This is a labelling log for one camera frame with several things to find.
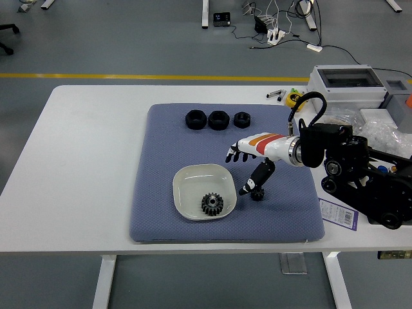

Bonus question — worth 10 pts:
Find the white table leg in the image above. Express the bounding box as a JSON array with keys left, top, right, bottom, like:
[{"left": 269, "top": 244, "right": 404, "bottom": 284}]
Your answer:
[
  {"left": 201, "top": 0, "right": 210, "bottom": 30},
  {"left": 302, "top": 0, "right": 319, "bottom": 32}
]

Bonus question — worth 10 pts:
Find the purple label card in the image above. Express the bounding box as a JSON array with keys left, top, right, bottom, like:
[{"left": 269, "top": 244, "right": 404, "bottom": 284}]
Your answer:
[{"left": 318, "top": 198, "right": 359, "bottom": 232}]

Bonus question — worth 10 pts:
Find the black office chair base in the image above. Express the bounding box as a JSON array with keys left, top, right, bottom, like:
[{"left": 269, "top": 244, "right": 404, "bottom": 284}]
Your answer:
[{"left": 0, "top": 24, "right": 21, "bottom": 55}]

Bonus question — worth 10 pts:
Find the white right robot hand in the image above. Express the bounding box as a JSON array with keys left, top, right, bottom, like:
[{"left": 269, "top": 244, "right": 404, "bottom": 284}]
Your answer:
[{"left": 225, "top": 131, "right": 294, "bottom": 196}]

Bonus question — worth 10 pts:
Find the black device with screen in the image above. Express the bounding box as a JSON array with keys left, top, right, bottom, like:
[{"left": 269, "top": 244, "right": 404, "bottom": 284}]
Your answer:
[{"left": 213, "top": 12, "right": 232, "bottom": 28}]

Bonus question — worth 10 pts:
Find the white flat box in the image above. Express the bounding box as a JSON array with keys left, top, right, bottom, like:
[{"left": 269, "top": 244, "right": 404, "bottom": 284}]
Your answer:
[{"left": 359, "top": 108, "right": 395, "bottom": 125}]

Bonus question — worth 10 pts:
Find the small black hex nut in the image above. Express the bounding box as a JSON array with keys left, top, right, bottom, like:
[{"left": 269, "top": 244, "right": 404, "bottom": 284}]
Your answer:
[{"left": 233, "top": 111, "right": 252, "bottom": 129}]

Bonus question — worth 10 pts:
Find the large clear plastic bag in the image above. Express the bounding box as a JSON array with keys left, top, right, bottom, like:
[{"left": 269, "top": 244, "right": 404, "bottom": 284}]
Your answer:
[{"left": 357, "top": 120, "right": 412, "bottom": 159}]

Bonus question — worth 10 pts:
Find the grey plastic box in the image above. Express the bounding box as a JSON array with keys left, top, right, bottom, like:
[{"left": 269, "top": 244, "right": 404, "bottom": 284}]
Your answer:
[{"left": 382, "top": 79, "right": 412, "bottom": 131}]

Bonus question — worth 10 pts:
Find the large black hex nut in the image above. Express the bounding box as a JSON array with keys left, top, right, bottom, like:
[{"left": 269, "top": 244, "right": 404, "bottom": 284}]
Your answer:
[
  {"left": 185, "top": 109, "right": 207, "bottom": 131},
  {"left": 208, "top": 110, "right": 230, "bottom": 131}
]

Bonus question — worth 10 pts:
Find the large black steel gear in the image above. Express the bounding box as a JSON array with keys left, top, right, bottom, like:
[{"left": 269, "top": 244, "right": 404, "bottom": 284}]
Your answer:
[{"left": 201, "top": 192, "right": 225, "bottom": 217}]

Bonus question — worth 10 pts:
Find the grey enclosure with clear lid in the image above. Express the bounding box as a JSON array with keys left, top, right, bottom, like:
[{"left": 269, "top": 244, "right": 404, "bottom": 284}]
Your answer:
[{"left": 306, "top": 65, "right": 388, "bottom": 109}]

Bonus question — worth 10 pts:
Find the blue-grey padded mat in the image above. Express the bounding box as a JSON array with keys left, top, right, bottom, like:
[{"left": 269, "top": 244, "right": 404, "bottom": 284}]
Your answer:
[{"left": 129, "top": 102, "right": 326, "bottom": 244}]

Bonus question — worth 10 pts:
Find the small clear plastic bag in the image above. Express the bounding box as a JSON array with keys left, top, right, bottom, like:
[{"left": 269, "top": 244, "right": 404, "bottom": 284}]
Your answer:
[{"left": 326, "top": 107, "right": 362, "bottom": 127}]

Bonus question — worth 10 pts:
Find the black and yellow control panel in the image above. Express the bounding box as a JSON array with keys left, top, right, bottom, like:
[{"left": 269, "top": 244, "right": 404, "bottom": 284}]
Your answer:
[{"left": 377, "top": 250, "right": 412, "bottom": 260}]

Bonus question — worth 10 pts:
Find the clear plastic bracket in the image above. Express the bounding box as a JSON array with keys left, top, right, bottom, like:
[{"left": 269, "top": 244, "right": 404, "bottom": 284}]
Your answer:
[{"left": 279, "top": 253, "right": 308, "bottom": 276}]

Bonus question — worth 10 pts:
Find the black floor cable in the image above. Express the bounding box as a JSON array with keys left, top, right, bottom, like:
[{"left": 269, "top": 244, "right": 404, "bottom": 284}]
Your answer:
[{"left": 321, "top": 44, "right": 412, "bottom": 80}]

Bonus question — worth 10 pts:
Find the yellow tape measure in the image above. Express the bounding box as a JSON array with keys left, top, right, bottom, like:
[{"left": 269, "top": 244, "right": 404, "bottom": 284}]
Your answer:
[{"left": 285, "top": 92, "right": 306, "bottom": 112}]

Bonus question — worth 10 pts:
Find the white table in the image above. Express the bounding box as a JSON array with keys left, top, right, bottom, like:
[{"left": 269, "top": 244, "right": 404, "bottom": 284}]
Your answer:
[{"left": 0, "top": 84, "right": 412, "bottom": 309}]

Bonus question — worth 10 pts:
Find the black power adapter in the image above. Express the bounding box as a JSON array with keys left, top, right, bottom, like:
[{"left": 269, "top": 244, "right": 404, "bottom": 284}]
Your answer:
[{"left": 254, "top": 15, "right": 268, "bottom": 34}]

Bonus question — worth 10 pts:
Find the white power strip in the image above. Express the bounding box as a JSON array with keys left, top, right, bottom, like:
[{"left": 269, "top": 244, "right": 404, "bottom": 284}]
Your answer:
[{"left": 267, "top": 28, "right": 286, "bottom": 45}]

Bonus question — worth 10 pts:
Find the white square plate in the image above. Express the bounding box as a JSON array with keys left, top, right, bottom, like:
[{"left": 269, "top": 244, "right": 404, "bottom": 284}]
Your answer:
[{"left": 173, "top": 164, "right": 238, "bottom": 221}]

